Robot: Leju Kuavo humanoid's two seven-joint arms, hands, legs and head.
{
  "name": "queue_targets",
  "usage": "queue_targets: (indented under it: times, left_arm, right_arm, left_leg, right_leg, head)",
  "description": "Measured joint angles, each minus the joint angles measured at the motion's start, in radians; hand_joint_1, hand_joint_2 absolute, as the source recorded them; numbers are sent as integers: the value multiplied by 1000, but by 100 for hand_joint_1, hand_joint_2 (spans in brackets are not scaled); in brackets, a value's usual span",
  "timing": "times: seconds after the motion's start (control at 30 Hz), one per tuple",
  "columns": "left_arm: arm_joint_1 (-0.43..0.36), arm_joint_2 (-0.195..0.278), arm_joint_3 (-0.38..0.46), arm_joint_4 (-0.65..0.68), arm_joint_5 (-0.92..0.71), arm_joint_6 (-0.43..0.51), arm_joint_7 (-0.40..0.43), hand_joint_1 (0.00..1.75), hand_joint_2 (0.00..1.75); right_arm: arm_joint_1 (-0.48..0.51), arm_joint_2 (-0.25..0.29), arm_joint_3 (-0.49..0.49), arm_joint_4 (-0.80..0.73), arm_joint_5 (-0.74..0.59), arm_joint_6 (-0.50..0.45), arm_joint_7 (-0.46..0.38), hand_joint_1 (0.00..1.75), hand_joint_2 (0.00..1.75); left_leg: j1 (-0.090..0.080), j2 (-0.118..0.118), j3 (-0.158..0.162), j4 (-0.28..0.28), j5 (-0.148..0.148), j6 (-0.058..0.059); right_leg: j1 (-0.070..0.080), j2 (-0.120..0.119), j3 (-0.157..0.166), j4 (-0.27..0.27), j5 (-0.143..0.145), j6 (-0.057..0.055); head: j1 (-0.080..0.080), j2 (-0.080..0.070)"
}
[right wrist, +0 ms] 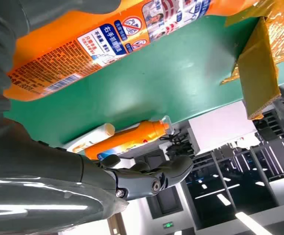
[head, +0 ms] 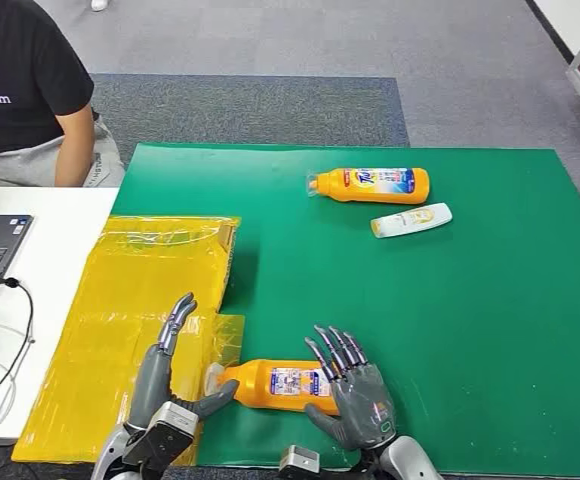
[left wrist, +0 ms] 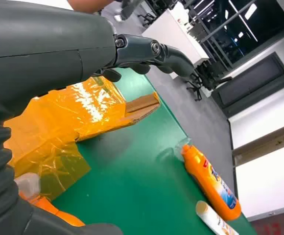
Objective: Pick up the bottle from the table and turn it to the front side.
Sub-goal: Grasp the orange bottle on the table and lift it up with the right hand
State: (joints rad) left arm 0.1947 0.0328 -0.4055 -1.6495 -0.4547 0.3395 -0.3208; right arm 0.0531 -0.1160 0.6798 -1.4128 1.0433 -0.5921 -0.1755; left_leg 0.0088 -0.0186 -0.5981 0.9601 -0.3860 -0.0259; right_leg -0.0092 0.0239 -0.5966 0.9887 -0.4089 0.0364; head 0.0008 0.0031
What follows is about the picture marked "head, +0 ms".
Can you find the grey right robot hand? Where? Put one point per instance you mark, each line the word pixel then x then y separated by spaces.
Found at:
pixel 362 411

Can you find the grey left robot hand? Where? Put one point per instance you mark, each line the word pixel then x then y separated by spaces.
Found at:
pixel 153 384

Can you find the orange detergent bottle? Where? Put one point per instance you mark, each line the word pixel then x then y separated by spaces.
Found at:
pixel 370 192
pixel 255 387

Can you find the person's left forearm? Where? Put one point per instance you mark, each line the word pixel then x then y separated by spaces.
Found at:
pixel 75 146

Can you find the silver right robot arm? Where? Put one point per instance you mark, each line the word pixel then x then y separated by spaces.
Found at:
pixel 410 460

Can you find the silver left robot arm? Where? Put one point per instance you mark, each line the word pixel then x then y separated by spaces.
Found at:
pixel 110 457

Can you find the white shampoo bottle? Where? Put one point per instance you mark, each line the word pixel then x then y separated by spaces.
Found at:
pixel 410 220

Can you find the yellow plastic bag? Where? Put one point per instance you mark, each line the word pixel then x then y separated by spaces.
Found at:
pixel 120 298

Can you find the green table mat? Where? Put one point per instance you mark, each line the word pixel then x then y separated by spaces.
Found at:
pixel 470 298

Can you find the dark grey carpet mat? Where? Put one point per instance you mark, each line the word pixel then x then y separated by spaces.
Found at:
pixel 245 109

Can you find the person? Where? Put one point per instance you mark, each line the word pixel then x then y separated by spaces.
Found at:
pixel 10 66

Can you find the white shoe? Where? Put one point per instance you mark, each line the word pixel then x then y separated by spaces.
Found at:
pixel 99 4

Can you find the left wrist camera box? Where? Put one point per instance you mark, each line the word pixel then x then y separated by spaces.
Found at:
pixel 162 434

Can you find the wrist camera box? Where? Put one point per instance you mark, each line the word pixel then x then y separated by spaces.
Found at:
pixel 299 462
pixel 162 434

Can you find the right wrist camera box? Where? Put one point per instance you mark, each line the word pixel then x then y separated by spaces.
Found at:
pixel 299 462

